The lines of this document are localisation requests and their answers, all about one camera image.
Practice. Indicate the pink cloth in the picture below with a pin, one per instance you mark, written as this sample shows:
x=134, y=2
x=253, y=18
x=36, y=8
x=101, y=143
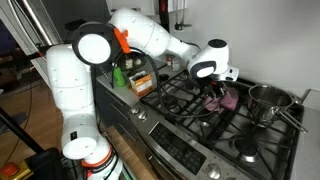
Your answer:
x=226, y=101

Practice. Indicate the small black skillet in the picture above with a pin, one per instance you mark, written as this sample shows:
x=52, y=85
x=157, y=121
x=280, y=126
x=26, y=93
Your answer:
x=163, y=77

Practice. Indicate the grey base cabinet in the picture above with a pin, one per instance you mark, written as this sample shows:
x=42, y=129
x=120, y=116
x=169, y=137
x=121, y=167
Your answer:
x=110, y=106

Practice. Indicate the hanging metal ladle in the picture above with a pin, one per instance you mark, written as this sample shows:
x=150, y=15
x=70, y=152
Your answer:
x=180, y=26

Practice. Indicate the stainless steel gas stove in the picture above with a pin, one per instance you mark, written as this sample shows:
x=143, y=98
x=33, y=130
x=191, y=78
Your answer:
x=150, y=133

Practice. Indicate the stainless steel refrigerator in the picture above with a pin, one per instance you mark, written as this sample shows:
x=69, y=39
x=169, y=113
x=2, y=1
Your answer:
x=36, y=23

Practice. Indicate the black oven mitt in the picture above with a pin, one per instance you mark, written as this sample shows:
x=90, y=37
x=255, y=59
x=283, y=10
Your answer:
x=163, y=10

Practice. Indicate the open cardboard tea box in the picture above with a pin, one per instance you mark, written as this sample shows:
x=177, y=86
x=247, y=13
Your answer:
x=141, y=84

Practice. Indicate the yellow emergency stop button box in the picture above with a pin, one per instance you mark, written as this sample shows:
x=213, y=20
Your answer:
x=11, y=170

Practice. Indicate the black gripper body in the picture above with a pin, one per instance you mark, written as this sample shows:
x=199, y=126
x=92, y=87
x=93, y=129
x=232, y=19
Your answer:
x=214, y=85

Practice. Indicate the black camera stand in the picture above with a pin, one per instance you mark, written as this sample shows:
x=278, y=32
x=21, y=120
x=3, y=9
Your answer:
x=43, y=165

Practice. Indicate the green plastic bottle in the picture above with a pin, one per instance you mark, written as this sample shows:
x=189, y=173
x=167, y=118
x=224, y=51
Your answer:
x=118, y=77

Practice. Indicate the black cast iron grate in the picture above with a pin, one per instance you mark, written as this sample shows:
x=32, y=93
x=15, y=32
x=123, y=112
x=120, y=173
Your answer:
x=290, y=146
x=215, y=131
x=151, y=101

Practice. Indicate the white wall cabinet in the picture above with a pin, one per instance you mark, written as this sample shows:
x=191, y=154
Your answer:
x=176, y=4

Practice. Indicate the black oven control panel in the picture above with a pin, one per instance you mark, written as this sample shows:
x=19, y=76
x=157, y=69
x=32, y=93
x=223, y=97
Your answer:
x=176, y=146

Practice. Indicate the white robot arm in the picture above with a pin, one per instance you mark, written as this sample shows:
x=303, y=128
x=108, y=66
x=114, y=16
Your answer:
x=70, y=83

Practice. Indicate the silver stove knob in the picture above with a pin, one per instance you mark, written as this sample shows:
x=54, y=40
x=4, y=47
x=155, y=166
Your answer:
x=230, y=178
x=142, y=115
x=135, y=110
x=213, y=170

